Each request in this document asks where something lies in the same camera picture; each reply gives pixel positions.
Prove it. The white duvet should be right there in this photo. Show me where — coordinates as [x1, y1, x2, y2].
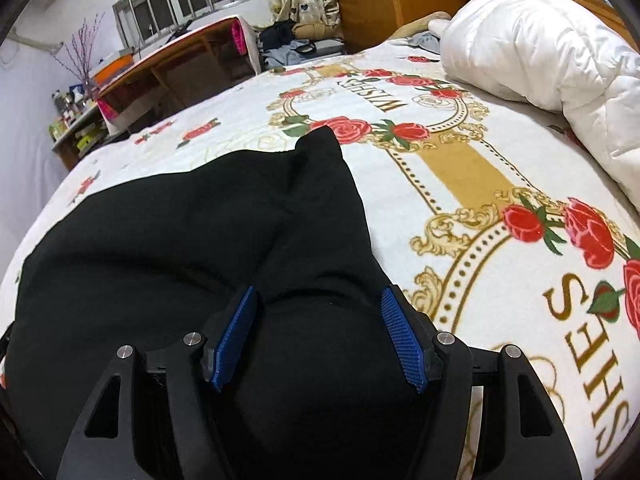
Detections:
[439, 0, 640, 197]

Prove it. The cluster of bottles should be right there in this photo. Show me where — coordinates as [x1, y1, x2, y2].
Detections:
[49, 87, 99, 132]

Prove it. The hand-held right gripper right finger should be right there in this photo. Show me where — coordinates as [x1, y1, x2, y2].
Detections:
[381, 285, 583, 480]

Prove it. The vase with pink branches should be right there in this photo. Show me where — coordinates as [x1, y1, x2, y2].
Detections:
[52, 12, 107, 95]

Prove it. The wooden wardrobe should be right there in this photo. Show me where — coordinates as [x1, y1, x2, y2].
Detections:
[329, 0, 472, 54]

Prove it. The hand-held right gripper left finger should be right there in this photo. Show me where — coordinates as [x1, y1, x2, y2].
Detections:
[55, 285, 259, 480]

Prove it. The wooden desk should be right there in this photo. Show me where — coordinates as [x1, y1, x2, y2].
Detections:
[95, 15, 264, 134]

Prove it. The tan cloth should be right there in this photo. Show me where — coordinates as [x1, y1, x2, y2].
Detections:
[389, 10, 452, 52]

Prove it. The low wooden shelf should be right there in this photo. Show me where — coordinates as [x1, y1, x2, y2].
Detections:
[49, 105, 109, 171]

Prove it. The pink cloth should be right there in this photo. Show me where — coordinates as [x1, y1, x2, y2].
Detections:
[229, 24, 249, 57]

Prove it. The pile of clothes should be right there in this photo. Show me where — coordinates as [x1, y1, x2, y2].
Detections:
[259, 20, 347, 69]

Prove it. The black jacket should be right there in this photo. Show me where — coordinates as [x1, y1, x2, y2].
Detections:
[4, 125, 433, 480]

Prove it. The orange storage box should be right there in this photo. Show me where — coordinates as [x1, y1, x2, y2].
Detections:
[92, 49, 137, 86]

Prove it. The rose print bed blanket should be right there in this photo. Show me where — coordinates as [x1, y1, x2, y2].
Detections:
[0, 47, 640, 480]

